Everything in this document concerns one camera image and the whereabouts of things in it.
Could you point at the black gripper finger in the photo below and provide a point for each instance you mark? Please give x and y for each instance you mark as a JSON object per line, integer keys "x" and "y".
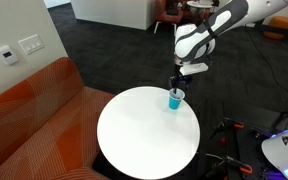
{"x": 175, "y": 89}

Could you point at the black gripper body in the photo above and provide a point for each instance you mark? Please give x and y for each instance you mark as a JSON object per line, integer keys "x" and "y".
{"x": 182, "y": 80}

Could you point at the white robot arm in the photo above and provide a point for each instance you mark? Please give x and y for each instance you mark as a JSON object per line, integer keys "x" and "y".
{"x": 193, "y": 42}

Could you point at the blue plastic cup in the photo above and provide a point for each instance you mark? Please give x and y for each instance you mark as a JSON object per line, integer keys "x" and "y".
{"x": 174, "y": 103}

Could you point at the black orange clamp upper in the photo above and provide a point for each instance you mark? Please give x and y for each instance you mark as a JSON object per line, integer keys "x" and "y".
{"x": 225, "y": 125}

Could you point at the black orange clamp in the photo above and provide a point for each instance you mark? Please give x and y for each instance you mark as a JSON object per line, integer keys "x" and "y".
{"x": 225, "y": 163}
{"x": 225, "y": 125}

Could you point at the orange chair with white legs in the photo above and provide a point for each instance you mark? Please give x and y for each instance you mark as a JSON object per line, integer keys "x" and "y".
{"x": 167, "y": 11}

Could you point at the black orange clamp lower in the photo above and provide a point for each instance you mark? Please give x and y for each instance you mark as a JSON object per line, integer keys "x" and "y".
{"x": 225, "y": 163}

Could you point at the orange round ottoman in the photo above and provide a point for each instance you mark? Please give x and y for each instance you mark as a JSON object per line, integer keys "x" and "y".
{"x": 278, "y": 22}

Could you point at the orange patterned sofa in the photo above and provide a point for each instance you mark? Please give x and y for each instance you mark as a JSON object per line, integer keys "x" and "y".
{"x": 48, "y": 126}

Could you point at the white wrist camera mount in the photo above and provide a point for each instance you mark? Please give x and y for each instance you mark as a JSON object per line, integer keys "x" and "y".
{"x": 189, "y": 69}

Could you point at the white light switch plate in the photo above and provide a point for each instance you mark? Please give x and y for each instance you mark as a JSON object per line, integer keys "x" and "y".
{"x": 31, "y": 44}

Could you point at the white wall thermostat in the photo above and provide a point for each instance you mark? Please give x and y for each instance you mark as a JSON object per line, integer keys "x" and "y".
{"x": 7, "y": 55}

